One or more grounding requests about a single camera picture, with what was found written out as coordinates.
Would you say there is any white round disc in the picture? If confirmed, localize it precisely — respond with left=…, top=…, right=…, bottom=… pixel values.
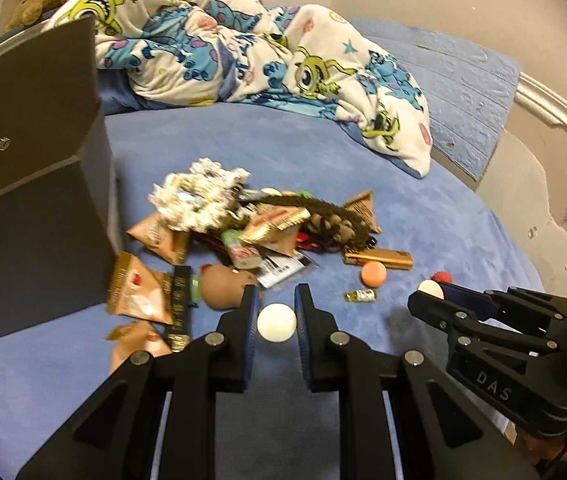
left=418, top=280, right=445, bottom=300

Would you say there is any white ball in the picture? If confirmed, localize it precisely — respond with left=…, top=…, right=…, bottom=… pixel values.
left=257, top=304, right=297, bottom=344

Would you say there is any red spiky ball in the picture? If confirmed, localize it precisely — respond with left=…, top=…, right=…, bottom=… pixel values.
left=431, top=271, right=455, bottom=284

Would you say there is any orange round capsule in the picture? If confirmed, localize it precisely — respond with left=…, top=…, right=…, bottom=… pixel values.
left=361, top=261, right=387, bottom=288

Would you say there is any small yellow oil bottle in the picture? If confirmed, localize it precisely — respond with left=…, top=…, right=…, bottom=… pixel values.
left=344, top=289, right=378, bottom=304

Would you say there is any gold rectangular lighter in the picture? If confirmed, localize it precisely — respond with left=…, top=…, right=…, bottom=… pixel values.
left=342, top=248, right=413, bottom=271

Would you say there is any blue bed sheet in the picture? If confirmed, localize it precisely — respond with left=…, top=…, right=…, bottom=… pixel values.
left=0, top=16, right=549, bottom=480

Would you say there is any brown triangular snack packet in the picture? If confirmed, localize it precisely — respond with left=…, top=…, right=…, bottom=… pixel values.
left=343, top=190, right=382, bottom=234

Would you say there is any brown fuzzy bear hairband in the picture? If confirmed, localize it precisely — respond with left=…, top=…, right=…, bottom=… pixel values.
left=253, top=195, right=377, bottom=252

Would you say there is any brown doll head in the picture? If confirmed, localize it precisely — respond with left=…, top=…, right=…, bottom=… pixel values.
left=198, top=263, right=258, bottom=310

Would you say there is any dark open storage box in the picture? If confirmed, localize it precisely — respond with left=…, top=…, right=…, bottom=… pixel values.
left=0, top=18, right=120, bottom=337

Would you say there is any cream lace scrunchie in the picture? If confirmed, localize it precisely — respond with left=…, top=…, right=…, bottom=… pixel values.
left=148, top=158, right=256, bottom=233

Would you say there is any monster print white duvet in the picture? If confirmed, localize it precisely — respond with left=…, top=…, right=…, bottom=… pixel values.
left=49, top=0, right=432, bottom=178

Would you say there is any white bed frame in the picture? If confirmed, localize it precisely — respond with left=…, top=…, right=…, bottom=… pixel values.
left=515, top=72, right=567, bottom=132

